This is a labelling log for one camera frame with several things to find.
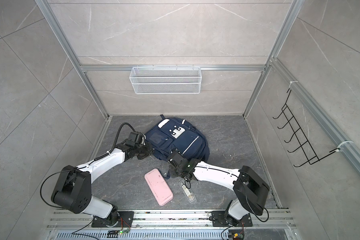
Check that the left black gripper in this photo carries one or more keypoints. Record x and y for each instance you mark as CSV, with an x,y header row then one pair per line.
x,y
149,150

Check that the navy blue student backpack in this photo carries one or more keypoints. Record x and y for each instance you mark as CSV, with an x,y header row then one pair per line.
x,y
177,134

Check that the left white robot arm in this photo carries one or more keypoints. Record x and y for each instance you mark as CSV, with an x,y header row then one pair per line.
x,y
73,190

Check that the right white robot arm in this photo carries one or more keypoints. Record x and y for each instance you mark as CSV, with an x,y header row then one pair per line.
x,y
250,189

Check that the pink pencil case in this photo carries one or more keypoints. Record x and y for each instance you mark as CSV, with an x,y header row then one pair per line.
x,y
159,187

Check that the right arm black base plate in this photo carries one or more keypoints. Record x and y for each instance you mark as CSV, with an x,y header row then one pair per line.
x,y
223,219

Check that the white wire mesh basket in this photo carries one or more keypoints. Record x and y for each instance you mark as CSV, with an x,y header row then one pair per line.
x,y
166,80

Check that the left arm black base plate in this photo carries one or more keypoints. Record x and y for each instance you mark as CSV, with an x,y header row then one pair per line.
x,y
115,220

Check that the aluminium front rail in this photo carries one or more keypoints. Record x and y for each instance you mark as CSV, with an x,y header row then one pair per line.
x,y
172,219

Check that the black wire hook rack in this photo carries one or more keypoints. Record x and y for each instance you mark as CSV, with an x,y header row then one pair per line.
x,y
298,134

